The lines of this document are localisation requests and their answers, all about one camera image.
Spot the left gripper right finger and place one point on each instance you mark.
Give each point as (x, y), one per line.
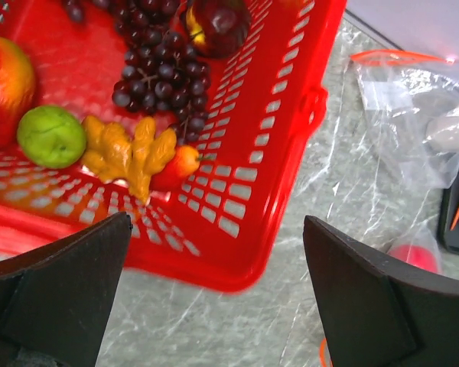
(434, 301)

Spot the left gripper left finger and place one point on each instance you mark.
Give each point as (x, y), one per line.
(56, 299)

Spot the dark red apple toy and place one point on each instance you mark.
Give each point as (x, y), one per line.
(217, 28)

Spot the clear zip bag orange zipper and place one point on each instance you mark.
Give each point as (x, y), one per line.
(366, 318)

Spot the black tray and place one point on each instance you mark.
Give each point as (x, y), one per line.
(448, 222)

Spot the green guava toy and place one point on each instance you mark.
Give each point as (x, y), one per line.
(51, 137)

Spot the red plastic basket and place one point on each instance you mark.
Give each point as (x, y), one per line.
(218, 228)

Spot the small red chili toy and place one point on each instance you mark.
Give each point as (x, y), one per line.
(186, 162)

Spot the red yellow mango toy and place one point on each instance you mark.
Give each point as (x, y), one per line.
(17, 88)

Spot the purple grapes toy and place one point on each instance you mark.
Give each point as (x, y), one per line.
(162, 75)

